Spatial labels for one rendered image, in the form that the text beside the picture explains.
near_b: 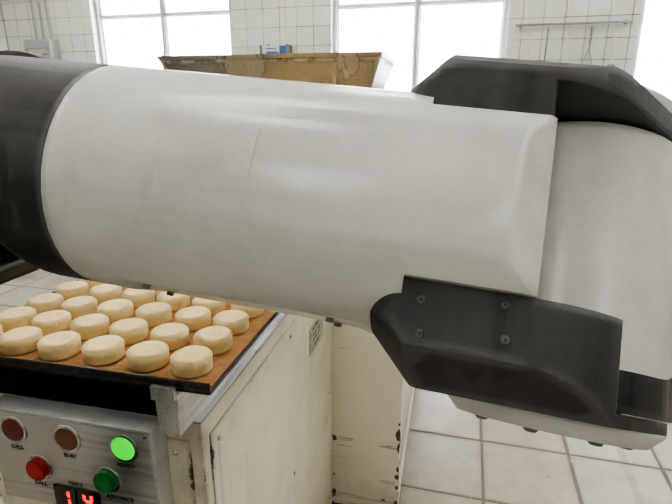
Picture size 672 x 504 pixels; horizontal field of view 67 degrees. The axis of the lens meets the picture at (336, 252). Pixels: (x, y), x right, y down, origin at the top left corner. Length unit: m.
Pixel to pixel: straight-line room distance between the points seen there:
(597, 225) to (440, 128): 0.07
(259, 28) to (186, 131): 4.61
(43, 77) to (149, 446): 0.53
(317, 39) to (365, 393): 3.61
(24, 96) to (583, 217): 0.20
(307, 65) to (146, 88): 1.07
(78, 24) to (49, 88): 5.51
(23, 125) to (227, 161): 0.08
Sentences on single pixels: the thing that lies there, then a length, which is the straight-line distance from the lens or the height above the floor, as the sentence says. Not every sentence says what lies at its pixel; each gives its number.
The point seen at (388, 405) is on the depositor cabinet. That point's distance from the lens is 1.41.
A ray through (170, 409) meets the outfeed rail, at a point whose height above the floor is 0.88.
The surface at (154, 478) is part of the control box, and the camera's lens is 0.72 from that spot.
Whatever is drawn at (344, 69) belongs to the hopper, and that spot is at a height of 1.28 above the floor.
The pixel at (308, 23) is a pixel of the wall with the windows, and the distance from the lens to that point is 4.63.
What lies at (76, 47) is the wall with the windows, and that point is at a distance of 5.74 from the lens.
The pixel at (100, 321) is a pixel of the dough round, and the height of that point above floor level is 0.92.
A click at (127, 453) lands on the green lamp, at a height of 0.81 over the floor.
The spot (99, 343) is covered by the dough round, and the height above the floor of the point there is 0.92.
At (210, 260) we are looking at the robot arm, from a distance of 0.17.
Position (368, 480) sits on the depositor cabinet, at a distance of 1.57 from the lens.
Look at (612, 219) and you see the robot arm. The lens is 0.20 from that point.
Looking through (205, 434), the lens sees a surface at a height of 0.82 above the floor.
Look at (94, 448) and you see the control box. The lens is 0.74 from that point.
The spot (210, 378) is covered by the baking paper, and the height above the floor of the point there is 0.90.
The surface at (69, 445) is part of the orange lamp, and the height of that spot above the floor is 0.80.
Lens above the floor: 1.22
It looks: 17 degrees down
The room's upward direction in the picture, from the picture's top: straight up
